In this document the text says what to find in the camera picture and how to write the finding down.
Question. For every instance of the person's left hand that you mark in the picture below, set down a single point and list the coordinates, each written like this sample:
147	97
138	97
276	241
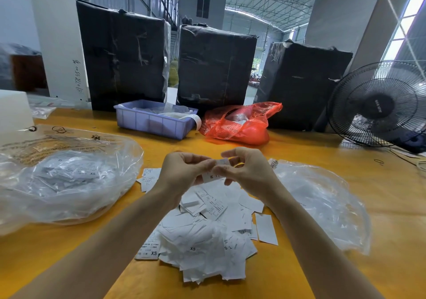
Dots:
181	172

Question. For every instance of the person's right hand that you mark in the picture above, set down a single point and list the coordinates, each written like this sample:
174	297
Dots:
256	170

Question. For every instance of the white paper label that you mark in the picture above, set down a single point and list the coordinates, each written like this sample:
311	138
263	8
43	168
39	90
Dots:
216	171

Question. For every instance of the pile of white labels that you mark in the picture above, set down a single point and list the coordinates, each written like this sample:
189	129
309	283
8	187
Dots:
203	232

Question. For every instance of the clear plastic bag black print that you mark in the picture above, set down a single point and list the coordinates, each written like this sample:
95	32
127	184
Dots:
329	202

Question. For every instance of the large clear bag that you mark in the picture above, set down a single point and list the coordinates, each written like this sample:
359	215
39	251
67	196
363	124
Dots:
66	179

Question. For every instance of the person's right forearm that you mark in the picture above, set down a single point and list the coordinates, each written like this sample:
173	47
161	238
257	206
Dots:
329	255

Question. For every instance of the person's left forearm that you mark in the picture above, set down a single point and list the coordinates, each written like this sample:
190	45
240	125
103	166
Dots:
90	252

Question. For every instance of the red plastic bag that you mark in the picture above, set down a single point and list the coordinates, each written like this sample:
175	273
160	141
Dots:
241	124

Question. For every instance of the blue plastic bin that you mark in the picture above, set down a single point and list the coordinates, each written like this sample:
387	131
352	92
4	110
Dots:
150	118

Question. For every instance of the large black wrapped bale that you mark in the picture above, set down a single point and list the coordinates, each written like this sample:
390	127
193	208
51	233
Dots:
303	86
216	68
123	56

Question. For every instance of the black table fan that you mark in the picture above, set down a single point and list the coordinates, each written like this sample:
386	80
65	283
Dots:
378	104

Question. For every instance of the grey cabin with window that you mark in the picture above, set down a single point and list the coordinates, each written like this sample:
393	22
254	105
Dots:
202	8

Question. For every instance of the white foam box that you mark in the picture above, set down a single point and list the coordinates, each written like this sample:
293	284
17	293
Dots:
14	110

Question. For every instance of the white pillar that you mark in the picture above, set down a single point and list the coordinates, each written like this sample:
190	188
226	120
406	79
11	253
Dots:
58	39

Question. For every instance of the brown wooden cabinet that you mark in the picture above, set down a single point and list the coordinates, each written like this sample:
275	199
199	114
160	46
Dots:
29	73

